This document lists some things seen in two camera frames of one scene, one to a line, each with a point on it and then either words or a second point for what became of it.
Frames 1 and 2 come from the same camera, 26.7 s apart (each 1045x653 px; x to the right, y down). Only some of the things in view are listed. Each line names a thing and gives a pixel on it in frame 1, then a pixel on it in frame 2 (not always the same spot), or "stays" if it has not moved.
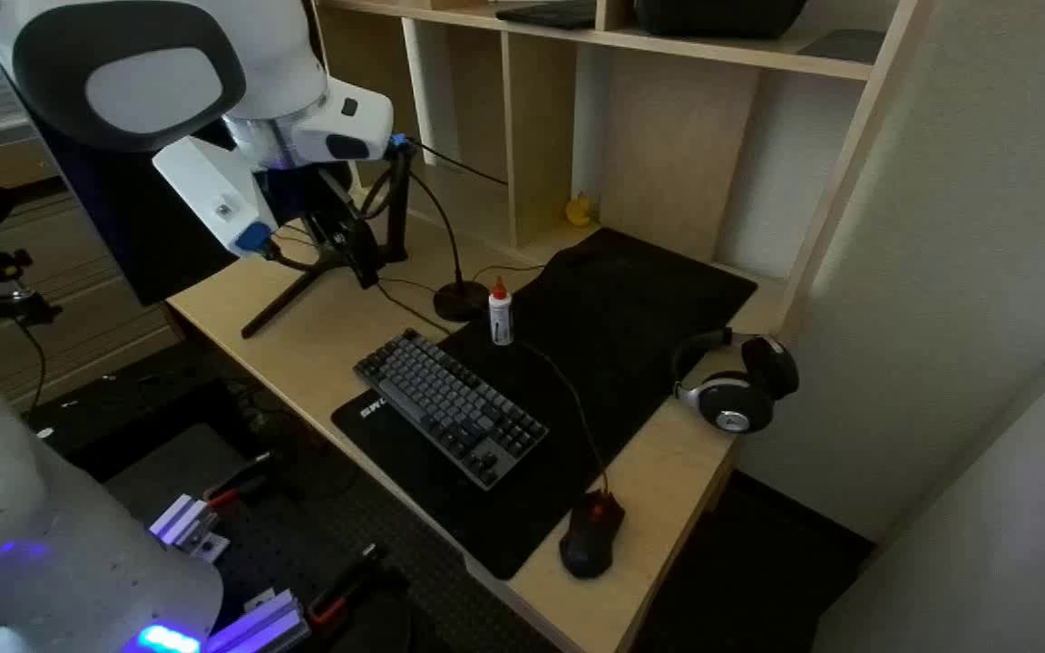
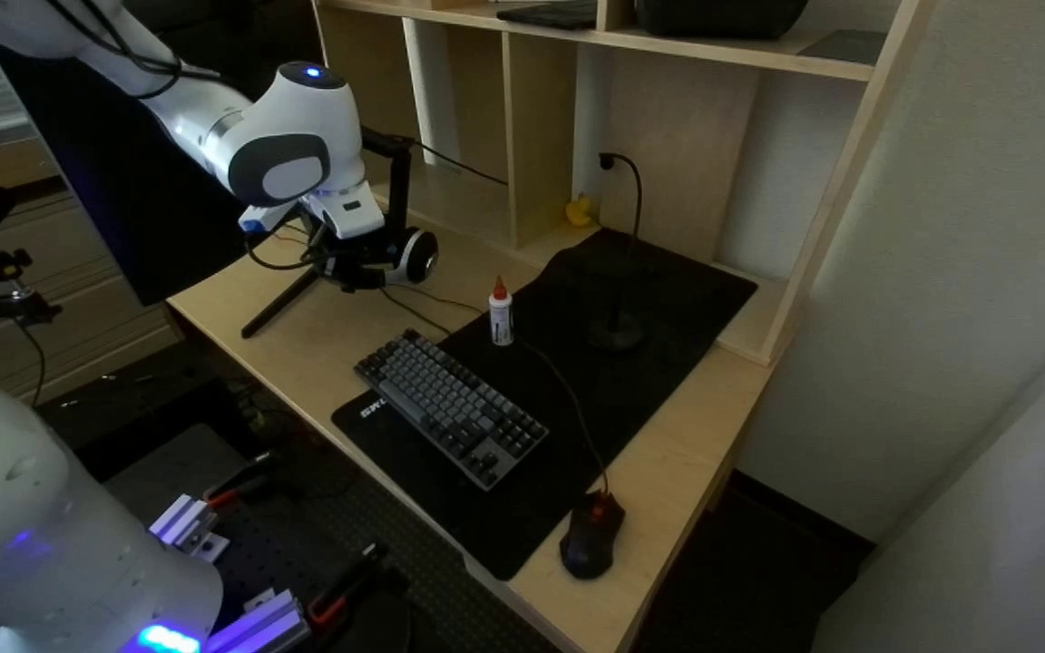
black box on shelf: x=729 y=21 stays
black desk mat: x=592 y=356 stays
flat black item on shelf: x=556 y=11 stays
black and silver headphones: x=735 y=384 -> x=419 y=260
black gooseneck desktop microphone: x=457 y=304 -> x=616 y=331
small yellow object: x=578 y=217 stays
